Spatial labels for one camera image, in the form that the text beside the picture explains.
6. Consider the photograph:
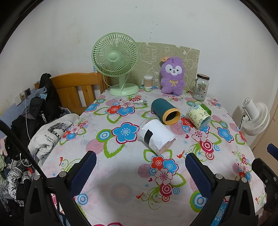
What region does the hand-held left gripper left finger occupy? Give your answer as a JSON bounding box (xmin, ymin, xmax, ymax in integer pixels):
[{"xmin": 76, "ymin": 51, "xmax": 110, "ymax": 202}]
[{"xmin": 24, "ymin": 151, "xmax": 97, "ymax": 226}]

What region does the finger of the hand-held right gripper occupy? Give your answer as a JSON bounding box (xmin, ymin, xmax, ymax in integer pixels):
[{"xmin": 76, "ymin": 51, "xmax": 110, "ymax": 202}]
[
  {"xmin": 267, "ymin": 143, "xmax": 278, "ymax": 155},
  {"xmin": 251, "ymin": 158, "xmax": 278, "ymax": 218}
]

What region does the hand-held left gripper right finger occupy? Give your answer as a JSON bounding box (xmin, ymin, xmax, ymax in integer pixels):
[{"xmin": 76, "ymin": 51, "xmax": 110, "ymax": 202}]
[{"xmin": 185, "ymin": 153, "xmax": 261, "ymax": 226}]

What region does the white paper cup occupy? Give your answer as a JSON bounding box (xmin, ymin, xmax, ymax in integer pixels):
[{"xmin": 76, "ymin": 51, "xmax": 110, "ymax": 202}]
[{"xmin": 137, "ymin": 119, "xmax": 176, "ymax": 156}]

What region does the clear cup with yellow-green sleeve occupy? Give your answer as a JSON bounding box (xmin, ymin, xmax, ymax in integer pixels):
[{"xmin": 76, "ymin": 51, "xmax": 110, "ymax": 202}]
[{"xmin": 186, "ymin": 104, "xmax": 212, "ymax": 129}]

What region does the teal cup with yellow rim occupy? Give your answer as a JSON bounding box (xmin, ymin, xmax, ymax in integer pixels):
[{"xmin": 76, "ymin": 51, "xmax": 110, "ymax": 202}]
[{"xmin": 151, "ymin": 98, "xmax": 181, "ymax": 125}]

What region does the white floor fan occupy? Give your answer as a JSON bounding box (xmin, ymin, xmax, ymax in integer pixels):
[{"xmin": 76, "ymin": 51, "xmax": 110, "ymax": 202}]
[{"xmin": 239, "ymin": 97, "xmax": 271, "ymax": 136}]

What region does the floral tablecloth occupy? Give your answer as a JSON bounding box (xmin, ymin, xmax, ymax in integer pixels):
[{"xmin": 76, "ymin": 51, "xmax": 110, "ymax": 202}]
[{"xmin": 40, "ymin": 86, "xmax": 270, "ymax": 226}]

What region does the white printed shirt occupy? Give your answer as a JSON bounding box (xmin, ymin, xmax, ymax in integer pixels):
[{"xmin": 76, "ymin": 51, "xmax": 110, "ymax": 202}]
[{"xmin": 28, "ymin": 113, "xmax": 80, "ymax": 160}]

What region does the pile of clothes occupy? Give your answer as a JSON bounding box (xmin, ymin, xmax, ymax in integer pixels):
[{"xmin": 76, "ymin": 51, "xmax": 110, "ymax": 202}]
[
  {"xmin": 0, "ymin": 120, "xmax": 47, "ymax": 181},
  {"xmin": 0, "ymin": 130, "xmax": 36, "ymax": 207}
]

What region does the black jacket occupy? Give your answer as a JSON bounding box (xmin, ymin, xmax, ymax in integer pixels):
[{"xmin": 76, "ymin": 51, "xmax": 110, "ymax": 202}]
[{"xmin": 29, "ymin": 73, "xmax": 66, "ymax": 129}]

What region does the glass jar mug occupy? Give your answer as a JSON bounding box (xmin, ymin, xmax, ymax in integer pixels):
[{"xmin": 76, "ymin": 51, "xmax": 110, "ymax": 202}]
[{"xmin": 189, "ymin": 74, "xmax": 210, "ymax": 102}]

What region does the wooden headboard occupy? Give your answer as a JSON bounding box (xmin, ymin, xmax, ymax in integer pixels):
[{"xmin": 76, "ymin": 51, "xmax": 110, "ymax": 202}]
[{"xmin": 50, "ymin": 72, "xmax": 111, "ymax": 116}]

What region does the white fan power plug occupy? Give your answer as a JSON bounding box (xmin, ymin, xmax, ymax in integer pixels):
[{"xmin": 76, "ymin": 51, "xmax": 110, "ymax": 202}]
[{"xmin": 130, "ymin": 97, "xmax": 148, "ymax": 107}]

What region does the light blue cloth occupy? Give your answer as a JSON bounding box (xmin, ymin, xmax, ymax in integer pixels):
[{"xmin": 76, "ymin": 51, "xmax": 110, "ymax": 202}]
[{"xmin": 33, "ymin": 81, "xmax": 49, "ymax": 103}]

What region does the purple plush toy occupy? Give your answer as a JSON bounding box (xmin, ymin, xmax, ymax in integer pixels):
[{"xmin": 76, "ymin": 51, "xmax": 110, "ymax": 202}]
[{"xmin": 160, "ymin": 56, "xmax": 189, "ymax": 96}]

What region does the cotton swab container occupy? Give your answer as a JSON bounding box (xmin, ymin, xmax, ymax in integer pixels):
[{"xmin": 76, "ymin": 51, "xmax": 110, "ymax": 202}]
[{"xmin": 143, "ymin": 75, "xmax": 154, "ymax": 89}]

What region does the green desk fan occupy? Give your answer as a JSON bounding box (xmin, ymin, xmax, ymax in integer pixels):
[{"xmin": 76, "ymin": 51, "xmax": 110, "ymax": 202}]
[{"xmin": 91, "ymin": 33, "xmax": 140, "ymax": 96}]

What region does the beige patterned mat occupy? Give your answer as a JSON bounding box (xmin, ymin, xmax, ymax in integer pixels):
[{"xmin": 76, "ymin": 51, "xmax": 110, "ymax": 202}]
[{"xmin": 130, "ymin": 42, "xmax": 200, "ymax": 93}]

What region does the white charging cable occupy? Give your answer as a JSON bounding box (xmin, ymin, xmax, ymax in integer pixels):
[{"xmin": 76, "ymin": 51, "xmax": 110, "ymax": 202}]
[{"xmin": 20, "ymin": 91, "xmax": 32, "ymax": 168}]

